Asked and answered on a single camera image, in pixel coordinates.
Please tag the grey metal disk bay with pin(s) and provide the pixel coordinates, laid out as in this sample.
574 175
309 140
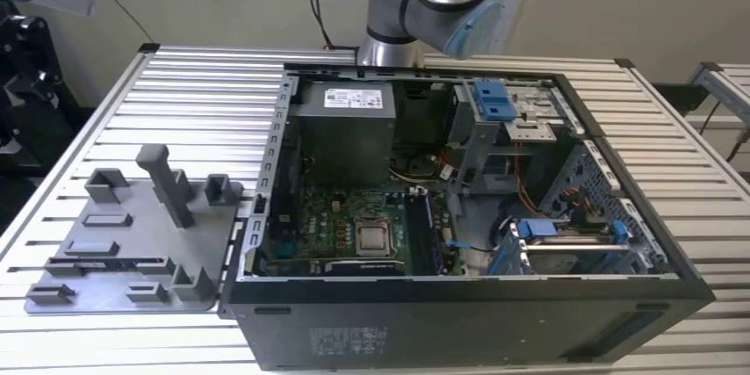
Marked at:
586 241

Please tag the black PC case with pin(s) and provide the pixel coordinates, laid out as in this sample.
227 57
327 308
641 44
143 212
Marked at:
469 326

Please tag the black CPU socket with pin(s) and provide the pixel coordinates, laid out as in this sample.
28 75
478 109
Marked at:
358 239

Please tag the blue drive carrier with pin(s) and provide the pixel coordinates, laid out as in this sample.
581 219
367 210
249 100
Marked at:
489 98

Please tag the grey metal side table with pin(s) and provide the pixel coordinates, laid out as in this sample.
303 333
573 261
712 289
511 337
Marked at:
718 81

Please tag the black graphics card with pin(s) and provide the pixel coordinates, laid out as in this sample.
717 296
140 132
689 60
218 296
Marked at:
363 267

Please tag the grey plastic parts rack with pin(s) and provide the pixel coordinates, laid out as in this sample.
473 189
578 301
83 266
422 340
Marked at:
147 234

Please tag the grey metal drive cage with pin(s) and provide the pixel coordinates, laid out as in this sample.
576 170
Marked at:
530 129

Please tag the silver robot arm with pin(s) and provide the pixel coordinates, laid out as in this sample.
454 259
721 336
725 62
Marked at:
405 10

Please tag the grey power supply unit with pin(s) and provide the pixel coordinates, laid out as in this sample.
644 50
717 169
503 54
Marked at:
343 142

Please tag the blue disk carrier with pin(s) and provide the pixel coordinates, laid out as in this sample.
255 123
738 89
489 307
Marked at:
535 229

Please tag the dark RAM stick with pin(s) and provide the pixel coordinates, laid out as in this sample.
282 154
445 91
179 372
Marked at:
433 243
111 264

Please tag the silver CPU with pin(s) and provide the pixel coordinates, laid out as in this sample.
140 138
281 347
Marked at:
373 238

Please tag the green motherboard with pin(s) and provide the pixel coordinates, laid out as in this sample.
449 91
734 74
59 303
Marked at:
329 221

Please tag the black table corner cap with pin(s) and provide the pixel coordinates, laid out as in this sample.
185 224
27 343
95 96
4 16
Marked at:
625 63
148 47

